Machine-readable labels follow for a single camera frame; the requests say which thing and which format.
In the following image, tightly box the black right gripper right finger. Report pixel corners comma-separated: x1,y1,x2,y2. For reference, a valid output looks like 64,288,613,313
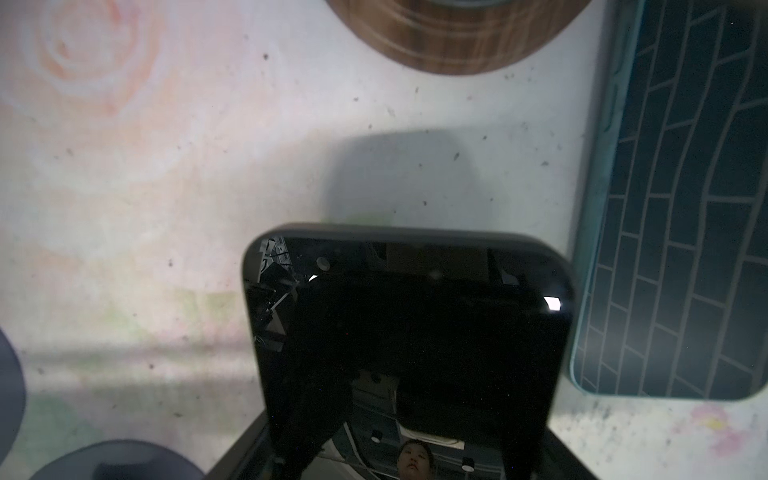
542,429,597,480

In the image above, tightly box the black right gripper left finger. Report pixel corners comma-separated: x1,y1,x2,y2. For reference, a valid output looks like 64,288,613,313
204,411,270,480

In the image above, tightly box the teal edged black phone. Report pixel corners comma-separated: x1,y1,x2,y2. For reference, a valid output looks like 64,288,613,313
571,1,767,400

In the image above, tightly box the grey stand centre right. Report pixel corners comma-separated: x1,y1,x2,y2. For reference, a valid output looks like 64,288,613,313
0,332,27,464

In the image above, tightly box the grey stand wooden base right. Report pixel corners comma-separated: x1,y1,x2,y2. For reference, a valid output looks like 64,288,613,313
328,0,589,76

